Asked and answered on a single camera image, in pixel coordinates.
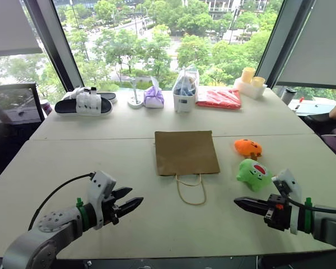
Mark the white cup with purple print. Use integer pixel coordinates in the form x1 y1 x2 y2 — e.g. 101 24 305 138
40 99 54 117

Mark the green plush toy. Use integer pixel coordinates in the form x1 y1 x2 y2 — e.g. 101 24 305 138
235 158 273 193

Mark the white round-base stand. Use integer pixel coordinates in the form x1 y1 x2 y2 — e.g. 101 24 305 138
127 77 144 109

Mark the black and white slipper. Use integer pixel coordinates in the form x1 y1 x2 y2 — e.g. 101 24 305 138
63 86 119 105
54 93 114 117

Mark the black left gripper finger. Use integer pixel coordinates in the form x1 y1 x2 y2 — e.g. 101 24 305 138
116 197 144 218
111 187 134 201

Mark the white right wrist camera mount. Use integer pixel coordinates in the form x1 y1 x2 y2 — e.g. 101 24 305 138
271 168 303 235

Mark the yellow plastic cup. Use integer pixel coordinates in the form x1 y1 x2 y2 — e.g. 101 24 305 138
251 76 267 89
241 67 256 84

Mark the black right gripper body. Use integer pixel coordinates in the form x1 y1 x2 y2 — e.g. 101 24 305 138
263 193 293 232

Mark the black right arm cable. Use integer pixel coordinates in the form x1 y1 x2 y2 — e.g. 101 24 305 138
279 189 336 216

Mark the white cup tray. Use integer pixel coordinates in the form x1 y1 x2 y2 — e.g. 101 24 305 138
233 77 268 100

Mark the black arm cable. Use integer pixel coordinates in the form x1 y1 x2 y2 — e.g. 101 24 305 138
27 172 96 231
279 189 336 216

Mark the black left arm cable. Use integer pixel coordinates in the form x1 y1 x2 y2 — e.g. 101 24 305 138
27 172 96 231

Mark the red plastic packet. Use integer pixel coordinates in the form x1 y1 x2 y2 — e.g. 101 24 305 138
195 88 242 110

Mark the black office chair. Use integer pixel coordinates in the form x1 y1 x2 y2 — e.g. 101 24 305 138
0 82 46 188

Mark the side table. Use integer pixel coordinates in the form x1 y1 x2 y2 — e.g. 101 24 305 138
287 97 335 116

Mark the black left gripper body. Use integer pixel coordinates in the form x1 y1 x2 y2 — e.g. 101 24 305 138
101 190 123 226

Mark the orange plush toy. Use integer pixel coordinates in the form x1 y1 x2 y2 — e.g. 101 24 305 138
234 138 263 161

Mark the purple tissue pack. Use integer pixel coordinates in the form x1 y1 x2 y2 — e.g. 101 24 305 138
143 76 165 109

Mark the grey roller blind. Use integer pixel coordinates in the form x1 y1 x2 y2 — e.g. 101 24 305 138
274 0 336 91
0 0 44 58

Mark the brown paper bag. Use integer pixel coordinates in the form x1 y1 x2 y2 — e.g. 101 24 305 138
153 129 221 206

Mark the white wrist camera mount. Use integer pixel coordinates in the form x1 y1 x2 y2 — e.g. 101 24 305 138
87 170 117 231
271 168 303 235

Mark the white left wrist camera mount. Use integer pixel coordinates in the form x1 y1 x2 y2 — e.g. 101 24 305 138
87 170 117 231

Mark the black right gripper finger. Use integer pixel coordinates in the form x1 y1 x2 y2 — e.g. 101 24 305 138
234 196 270 209
239 205 269 216

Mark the white basket with items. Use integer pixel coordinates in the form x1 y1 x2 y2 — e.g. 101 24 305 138
171 64 200 114

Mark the grey tumbler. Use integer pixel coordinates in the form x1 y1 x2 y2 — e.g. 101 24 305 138
280 87 298 105

